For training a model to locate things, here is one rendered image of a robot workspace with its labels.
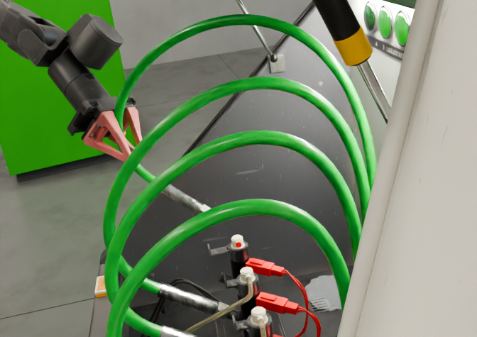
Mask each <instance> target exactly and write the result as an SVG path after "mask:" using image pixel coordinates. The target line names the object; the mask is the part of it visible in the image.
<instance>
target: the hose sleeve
mask: <svg viewBox="0 0 477 337"><path fill-rule="evenodd" d="M161 193H163V194H164V195H166V196H168V197H170V198H171V199H173V200H175V201H176V202H178V203H180V204H181V205H183V206H185V207H186V208H188V209H189V210H190V211H193V212H195V213H196V214H198V213H199V211H200V210H201V208H202V207H203V204H202V203H201V202H199V201H197V200H196V199H194V198H193V197H191V196H189V195H187V194H185V193H184V192H182V191H180V190H179V189H177V188H176V187H174V186H172V185H171V184H169V185H168V186H167V187H166V188H165V189H164V190H163V191H162V192H161Z"/></svg>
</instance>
